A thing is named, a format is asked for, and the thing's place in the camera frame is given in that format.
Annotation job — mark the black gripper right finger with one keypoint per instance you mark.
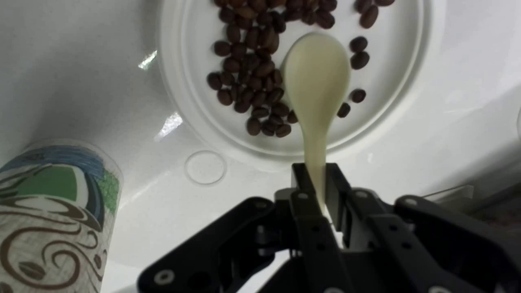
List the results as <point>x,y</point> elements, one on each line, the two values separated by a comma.
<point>413,249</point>

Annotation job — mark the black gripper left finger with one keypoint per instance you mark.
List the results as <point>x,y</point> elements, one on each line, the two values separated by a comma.
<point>304,238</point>

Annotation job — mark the cream plastic spoon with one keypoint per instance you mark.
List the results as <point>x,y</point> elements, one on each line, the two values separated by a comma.
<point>318,75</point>

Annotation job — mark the small white plate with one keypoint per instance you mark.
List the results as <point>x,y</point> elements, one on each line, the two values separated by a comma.
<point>396,81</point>

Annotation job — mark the dark coffee beans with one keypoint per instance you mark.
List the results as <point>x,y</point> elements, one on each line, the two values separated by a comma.
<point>253,65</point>

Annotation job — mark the swirl patterned paper cup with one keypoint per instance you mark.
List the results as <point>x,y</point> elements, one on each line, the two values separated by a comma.
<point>54,216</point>

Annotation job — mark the small clear round disc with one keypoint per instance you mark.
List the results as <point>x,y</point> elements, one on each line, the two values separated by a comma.
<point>186,168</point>

